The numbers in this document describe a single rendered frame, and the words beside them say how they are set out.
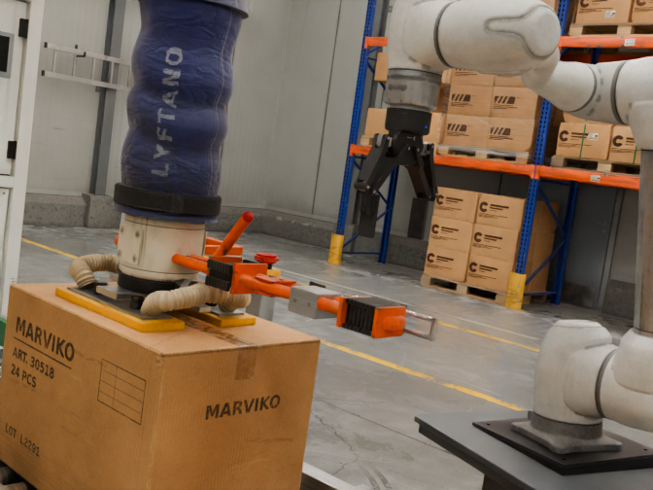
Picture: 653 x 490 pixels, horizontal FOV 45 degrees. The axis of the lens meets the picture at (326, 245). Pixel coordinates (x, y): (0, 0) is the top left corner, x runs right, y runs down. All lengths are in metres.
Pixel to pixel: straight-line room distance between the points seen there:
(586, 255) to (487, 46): 9.08
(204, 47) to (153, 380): 0.67
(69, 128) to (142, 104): 9.68
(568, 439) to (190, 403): 0.83
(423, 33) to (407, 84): 0.08
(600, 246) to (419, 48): 8.95
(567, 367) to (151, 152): 0.99
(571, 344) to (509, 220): 7.49
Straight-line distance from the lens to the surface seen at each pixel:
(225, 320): 1.68
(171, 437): 1.50
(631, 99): 1.68
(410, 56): 1.30
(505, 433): 1.92
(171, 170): 1.63
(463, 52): 1.23
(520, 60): 1.20
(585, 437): 1.88
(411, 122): 1.30
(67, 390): 1.72
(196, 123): 1.64
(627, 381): 1.76
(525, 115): 9.26
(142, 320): 1.58
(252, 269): 1.53
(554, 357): 1.84
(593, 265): 10.19
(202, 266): 1.59
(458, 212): 9.64
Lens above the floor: 1.32
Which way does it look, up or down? 6 degrees down
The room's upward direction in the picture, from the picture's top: 8 degrees clockwise
